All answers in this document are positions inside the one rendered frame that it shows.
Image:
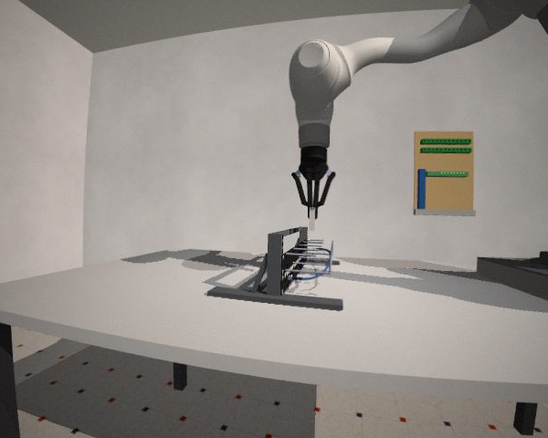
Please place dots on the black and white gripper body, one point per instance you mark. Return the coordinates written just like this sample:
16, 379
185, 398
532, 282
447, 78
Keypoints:
313, 156

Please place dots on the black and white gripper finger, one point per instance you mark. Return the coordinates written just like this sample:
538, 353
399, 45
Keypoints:
316, 204
296, 176

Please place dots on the dark grey rack with cable rings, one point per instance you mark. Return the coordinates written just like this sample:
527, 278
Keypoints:
278, 280

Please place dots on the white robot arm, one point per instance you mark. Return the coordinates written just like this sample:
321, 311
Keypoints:
318, 75

